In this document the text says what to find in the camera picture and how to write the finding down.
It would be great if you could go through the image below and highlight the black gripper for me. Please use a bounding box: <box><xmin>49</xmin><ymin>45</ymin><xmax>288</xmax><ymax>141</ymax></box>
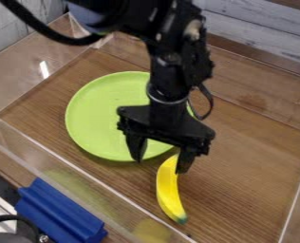
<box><xmin>117</xmin><ymin>91</ymin><xmax>215</xmax><ymax>174</ymax></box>

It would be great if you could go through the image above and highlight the yellow toy banana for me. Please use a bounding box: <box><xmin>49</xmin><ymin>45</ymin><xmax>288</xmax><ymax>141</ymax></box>
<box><xmin>157</xmin><ymin>155</ymin><xmax>188</xmax><ymax>224</ymax></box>

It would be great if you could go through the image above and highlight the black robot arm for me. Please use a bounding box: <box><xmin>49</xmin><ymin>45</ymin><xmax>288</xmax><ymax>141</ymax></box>
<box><xmin>0</xmin><ymin>0</ymin><xmax>216</xmax><ymax>174</ymax></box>

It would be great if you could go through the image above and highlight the green round plate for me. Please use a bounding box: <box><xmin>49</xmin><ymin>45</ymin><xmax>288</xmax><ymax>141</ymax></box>
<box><xmin>64</xmin><ymin>70</ymin><xmax>196</xmax><ymax>162</ymax></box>

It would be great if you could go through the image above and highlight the blue plastic block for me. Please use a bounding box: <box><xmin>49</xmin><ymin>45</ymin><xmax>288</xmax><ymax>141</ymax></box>
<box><xmin>16</xmin><ymin>178</ymin><xmax>109</xmax><ymax>243</ymax></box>

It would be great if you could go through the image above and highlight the clear acrylic corner bracket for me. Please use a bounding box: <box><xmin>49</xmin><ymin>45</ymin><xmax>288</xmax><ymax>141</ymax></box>
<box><xmin>69</xmin><ymin>14</ymin><xmax>115</xmax><ymax>49</ymax></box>

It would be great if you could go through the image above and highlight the clear acrylic enclosure wall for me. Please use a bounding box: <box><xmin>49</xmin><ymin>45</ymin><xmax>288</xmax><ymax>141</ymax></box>
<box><xmin>0</xmin><ymin>10</ymin><xmax>300</xmax><ymax>243</ymax></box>

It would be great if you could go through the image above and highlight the black cable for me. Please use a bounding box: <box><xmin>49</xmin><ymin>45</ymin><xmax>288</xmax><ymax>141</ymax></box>
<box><xmin>0</xmin><ymin>214</ymin><xmax>42</xmax><ymax>243</ymax></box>

